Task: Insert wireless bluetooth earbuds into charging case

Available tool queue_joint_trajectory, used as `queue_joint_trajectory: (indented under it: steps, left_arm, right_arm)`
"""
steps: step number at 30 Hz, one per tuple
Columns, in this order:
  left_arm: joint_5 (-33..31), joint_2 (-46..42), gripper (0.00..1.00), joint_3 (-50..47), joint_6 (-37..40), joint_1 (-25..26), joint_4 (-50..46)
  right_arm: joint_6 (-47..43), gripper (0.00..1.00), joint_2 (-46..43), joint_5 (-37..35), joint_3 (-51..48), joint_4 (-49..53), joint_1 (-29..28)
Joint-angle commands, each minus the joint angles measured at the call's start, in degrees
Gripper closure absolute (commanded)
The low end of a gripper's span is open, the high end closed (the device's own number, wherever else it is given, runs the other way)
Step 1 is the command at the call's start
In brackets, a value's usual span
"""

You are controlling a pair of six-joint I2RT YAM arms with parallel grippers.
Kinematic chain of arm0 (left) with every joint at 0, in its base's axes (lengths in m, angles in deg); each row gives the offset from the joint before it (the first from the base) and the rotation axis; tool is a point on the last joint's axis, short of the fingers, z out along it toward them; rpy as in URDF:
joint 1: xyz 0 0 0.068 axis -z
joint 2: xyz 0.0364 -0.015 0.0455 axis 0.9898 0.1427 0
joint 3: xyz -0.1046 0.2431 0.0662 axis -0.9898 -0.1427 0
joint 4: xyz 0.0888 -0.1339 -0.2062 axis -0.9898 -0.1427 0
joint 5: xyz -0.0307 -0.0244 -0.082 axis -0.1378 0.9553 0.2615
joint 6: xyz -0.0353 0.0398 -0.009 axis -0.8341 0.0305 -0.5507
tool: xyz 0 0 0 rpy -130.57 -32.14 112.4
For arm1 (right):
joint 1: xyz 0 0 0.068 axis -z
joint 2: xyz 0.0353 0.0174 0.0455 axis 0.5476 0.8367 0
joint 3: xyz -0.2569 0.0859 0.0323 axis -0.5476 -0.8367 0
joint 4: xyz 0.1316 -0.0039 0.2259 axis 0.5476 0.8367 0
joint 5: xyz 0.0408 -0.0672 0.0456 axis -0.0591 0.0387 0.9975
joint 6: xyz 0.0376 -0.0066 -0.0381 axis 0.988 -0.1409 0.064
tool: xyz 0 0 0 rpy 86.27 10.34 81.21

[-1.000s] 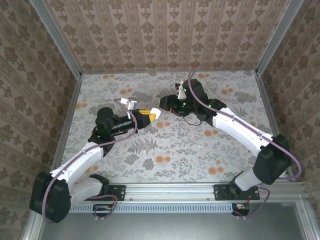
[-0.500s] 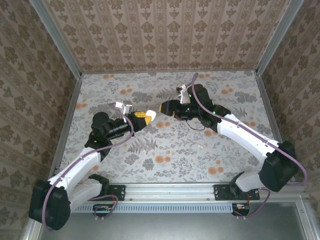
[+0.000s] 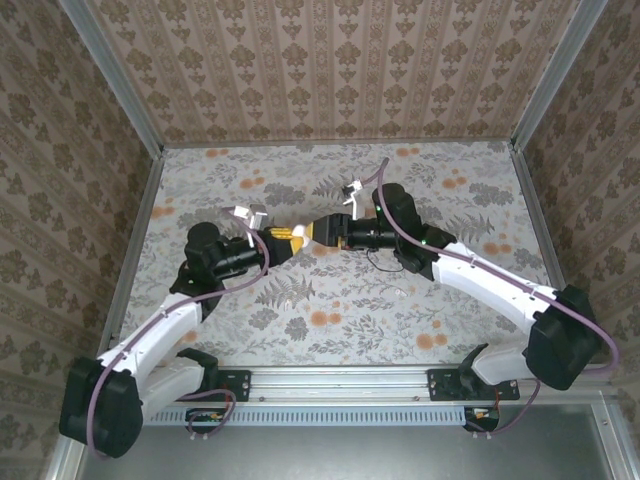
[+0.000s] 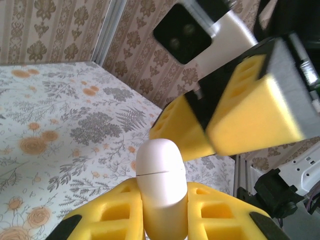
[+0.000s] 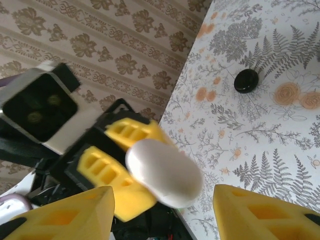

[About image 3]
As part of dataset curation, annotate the floral patterned table cover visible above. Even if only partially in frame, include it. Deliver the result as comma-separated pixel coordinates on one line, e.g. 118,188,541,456
107,141,589,369

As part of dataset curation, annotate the black connector board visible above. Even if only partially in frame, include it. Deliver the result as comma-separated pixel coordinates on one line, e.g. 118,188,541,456
463,406,501,433
185,408,229,434

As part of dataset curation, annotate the grey metal panel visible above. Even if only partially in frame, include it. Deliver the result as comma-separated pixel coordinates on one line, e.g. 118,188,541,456
44,402,640,480

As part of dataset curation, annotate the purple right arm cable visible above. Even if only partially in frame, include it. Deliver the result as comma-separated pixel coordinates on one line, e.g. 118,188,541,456
360,157,621,441

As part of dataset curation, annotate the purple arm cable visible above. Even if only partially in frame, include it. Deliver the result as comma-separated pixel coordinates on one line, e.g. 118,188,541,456
360,157,621,441
85,204,272,459

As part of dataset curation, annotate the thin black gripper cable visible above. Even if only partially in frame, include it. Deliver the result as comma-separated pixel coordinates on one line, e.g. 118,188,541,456
366,247,405,274

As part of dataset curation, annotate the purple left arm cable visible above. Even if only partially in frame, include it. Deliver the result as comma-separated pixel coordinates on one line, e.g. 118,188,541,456
85,204,272,459

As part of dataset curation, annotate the aluminium side rail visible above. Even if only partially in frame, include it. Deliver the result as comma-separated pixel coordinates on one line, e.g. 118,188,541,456
102,149,166,354
510,147,571,296

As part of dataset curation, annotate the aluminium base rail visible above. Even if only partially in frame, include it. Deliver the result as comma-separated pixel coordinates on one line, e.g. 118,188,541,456
149,364,616,405

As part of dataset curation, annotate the grey slotted cable duct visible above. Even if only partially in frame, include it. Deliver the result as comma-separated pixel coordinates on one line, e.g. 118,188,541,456
142,404,497,429

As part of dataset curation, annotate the aluminium corner post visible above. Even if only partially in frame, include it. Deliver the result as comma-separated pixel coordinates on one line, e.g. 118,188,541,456
57,0,166,160
509,0,611,151

